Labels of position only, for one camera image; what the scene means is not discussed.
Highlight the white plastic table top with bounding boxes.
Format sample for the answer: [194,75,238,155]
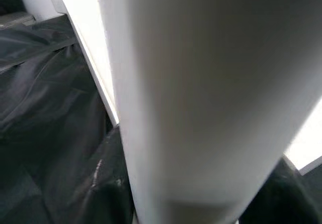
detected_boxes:
[48,0,322,177]

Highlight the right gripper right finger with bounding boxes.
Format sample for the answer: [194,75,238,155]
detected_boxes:
[238,172,320,224]

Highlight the black table cloth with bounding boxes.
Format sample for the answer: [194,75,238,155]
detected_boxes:
[0,11,322,224]

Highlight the white plastic table leg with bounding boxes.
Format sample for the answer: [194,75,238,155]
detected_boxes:
[96,0,322,224]

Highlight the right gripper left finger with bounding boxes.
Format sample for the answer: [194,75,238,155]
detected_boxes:
[83,181,137,224]

